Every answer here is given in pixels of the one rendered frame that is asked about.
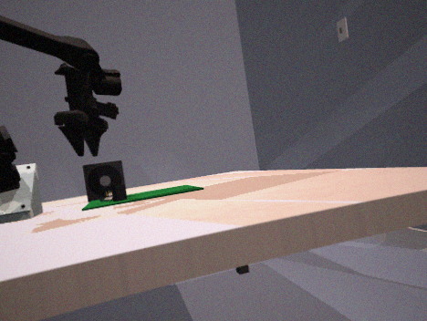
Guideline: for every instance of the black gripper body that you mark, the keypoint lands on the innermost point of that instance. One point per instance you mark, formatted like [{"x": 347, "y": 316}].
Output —
[{"x": 77, "y": 112}]

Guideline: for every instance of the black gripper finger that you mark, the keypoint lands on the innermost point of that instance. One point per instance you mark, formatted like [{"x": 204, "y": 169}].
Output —
[
  {"x": 92, "y": 138},
  {"x": 75, "y": 135}
]

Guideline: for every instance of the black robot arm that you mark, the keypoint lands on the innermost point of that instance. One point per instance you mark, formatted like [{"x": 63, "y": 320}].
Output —
[{"x": 85, "y": 75}]

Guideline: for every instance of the green circuit board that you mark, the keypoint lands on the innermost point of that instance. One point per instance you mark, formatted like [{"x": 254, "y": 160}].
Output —
[{"x": 143, "y": 196}]

